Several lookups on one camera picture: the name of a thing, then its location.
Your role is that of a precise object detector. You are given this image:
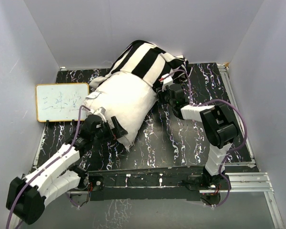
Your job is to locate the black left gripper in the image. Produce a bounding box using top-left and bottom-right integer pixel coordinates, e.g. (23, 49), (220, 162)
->
(92, 116), (127, 144)

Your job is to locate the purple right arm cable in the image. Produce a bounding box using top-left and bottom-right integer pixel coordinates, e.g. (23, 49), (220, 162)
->
(160, 67), (248, 206)

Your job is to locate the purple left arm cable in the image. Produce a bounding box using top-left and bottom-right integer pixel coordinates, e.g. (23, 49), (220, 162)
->
(6, 105), (93, 229)

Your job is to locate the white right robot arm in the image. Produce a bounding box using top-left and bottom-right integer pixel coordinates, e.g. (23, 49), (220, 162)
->
(156, 81), (240, 189)

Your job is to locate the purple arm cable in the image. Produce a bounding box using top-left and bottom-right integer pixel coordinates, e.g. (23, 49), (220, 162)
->
(6, 105), (93, 229)
(160, 67), (248, 206)

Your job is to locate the aluminium table frame rail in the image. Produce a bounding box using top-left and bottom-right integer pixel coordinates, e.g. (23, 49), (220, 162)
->
(65, 168), (284, 229)

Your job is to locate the yellow framed whiteboard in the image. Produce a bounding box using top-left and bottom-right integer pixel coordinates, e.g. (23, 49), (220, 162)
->
(35, 83), (89, 122)

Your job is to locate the white pillow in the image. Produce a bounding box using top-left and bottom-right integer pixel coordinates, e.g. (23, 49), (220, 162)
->
(83, 72), (157, 151)

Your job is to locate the black white striped pillowcase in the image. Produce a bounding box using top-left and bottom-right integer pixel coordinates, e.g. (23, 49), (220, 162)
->
(89, 40), (191, 91)

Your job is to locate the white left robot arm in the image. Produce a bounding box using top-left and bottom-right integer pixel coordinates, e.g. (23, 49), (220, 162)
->
(6, 114), (128, 225)

